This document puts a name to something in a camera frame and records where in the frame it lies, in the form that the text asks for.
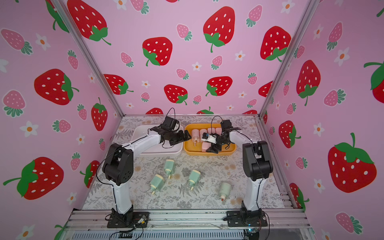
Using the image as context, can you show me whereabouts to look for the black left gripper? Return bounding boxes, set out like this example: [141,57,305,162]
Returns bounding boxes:
[168,129,193,145]

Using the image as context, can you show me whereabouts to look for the yellow plastic storage box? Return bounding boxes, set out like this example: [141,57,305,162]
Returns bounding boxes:
[184,123,237,156]

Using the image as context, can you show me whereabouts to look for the white plastic storage box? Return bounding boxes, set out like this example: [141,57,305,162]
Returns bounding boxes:
[132,125,184,157]

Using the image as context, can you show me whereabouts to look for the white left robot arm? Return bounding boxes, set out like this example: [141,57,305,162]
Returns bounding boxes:
[102,117,192,215]

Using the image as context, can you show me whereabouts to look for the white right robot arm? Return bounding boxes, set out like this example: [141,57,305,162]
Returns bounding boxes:
[202,120,274,214]

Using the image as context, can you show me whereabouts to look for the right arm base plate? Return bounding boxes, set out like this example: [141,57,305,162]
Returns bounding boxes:
[223,202,269,228]

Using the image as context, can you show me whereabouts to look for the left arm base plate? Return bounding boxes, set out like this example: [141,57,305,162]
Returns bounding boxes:
[105,207,150,228]

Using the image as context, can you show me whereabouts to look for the aluminium front rail frame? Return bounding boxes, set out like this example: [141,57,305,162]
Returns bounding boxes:
[58,209,316,240]

